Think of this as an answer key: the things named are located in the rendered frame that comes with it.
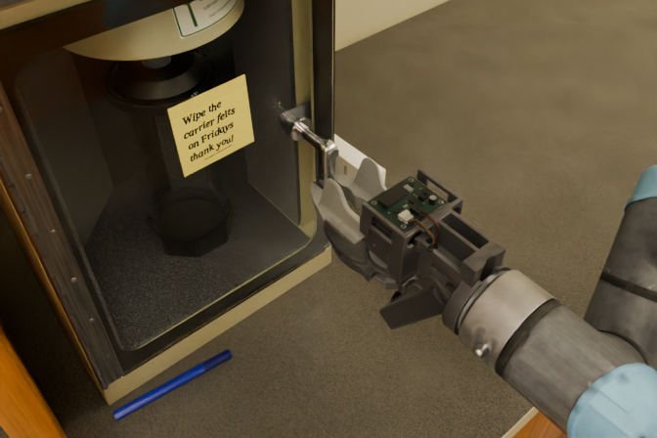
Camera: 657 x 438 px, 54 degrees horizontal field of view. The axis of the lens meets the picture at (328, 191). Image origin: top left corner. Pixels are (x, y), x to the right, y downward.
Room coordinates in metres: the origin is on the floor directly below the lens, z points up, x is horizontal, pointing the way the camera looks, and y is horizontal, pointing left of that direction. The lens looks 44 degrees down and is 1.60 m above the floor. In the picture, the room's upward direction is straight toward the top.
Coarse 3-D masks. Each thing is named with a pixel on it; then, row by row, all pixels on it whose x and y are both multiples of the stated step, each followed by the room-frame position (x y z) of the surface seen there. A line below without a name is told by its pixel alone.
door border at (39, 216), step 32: (0, 96) 0.35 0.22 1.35; (0, 128) 0.34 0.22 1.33; (0, 160) 0.33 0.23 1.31; (32, 160) 0.35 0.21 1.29; (32, 192) 0.34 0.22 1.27; (32, 224) 0.34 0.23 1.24; (64, 256) 0.35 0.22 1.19; (64, 288) 0.34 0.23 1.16; (96, 320) 0.35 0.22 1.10; (96, 352) 0.34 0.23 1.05
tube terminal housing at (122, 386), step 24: (48, 0) 0.39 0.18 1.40; (72, 0) 0.40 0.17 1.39; (0, 24) 0.37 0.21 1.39; (0, 192) 0.37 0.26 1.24; (24, 240) 0.36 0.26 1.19; (312, 264) 0.53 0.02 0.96; (48, 288) 0.37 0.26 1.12; (288, 288) 0.50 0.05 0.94; (240, 312) 0.46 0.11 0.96; (72, 336) 0.36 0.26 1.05; (192, 336) 0.41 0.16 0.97; (168, 360) 0.39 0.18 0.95; (96, 384) 0.36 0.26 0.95; (120, 384) 0.36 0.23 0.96
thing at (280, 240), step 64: (128, 0) 0.41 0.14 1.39; (192, 0) 0.44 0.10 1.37; (256, 0) 0.48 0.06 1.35; (320, 0) 0.52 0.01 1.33; (0, 64) 0.35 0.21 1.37; (64, 64) 0.38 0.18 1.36; (128, 64) 0.41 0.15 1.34; (192, 64) 0.44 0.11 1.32; (256, 64) 0.48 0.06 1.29; (320, 64) 0.52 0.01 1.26; (64, 128) 0.37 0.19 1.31; (128, 128) 0.40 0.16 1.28; (256, 128) 0.47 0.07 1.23; (320, 128) 0.52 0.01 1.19; (64, 192) 0.36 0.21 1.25; (128, 192) 0.39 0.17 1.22; (192, 192) 0.42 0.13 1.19; (256, 192) 0.47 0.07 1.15; (128, 256) 0.38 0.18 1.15; (192, 256) 0.42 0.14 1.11; (256, 256) 0.46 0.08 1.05; (128, 320) 0.37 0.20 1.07; (192, 320) 0.41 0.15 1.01
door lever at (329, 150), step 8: (304, 120) 0.50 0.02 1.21; (296, 128) 0.50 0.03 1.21; (304, 128) 0.50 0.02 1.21; (296, 136) 0.50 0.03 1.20; (304, 136) 0.49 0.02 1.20; (312, 136) 0.49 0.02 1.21; (320, 136) 0.49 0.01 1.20; (312, 144) 0.48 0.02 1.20; (320, 144) 0.47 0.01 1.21; (328, 144) 0.47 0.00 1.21; (320, 152) 0.47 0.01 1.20; (328, 152) 0.46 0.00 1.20; (336, 152) 0.47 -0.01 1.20; (320, 160) 0.47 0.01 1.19; (328, 160) 0.46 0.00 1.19; (336, 160) 0.47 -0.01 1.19; (320, 168) 0.47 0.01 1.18; (328, 168) 0.46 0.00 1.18; (320, 176) 0.47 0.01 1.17; (328, 176) 0.46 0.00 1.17; (320, 184) 0.47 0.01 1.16
